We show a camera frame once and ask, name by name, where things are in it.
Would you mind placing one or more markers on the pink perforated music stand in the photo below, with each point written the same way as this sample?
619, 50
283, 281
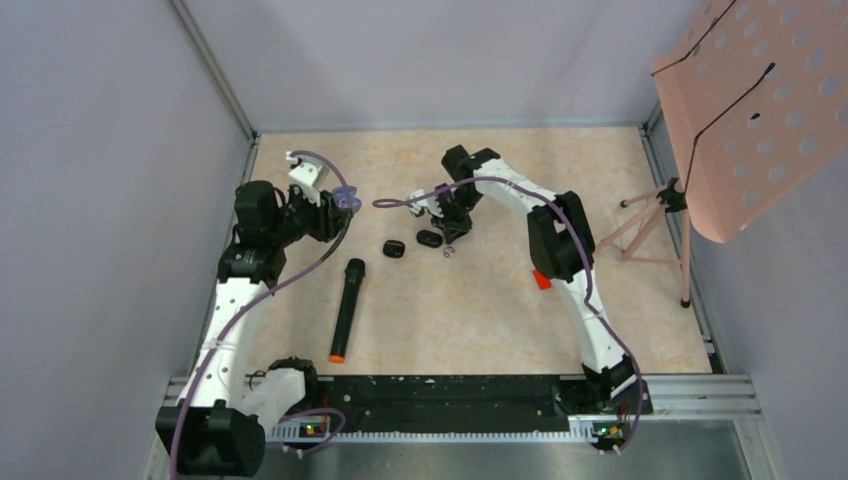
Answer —
754, 98

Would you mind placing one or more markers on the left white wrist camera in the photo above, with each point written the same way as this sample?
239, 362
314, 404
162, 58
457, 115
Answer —
306, 175

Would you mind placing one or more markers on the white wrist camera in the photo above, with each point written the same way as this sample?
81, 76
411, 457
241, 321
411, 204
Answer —
419, 203
306, 175

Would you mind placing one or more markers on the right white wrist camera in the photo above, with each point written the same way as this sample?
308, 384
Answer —
419, 203

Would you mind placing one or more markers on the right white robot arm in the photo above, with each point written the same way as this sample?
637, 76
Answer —
560, 244

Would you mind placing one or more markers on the oval black charging case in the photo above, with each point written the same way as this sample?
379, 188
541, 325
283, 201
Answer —
429, 238

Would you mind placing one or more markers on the red block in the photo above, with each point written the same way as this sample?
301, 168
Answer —
542, 282

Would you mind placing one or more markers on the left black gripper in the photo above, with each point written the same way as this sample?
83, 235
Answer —
327, 217

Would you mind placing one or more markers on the silver lilac oval case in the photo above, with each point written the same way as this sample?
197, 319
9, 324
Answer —
345, 197

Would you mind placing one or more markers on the black microphone orange end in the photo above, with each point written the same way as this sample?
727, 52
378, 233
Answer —
354, 275

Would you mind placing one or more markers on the small black earbud case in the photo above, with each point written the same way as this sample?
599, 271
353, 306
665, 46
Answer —
394, 249

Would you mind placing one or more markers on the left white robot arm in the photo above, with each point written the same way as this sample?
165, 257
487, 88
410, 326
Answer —
218, 426

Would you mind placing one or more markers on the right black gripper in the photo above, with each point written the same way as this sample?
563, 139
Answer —
452, 229

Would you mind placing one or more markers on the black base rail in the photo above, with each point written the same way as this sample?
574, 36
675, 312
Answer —
466, 404

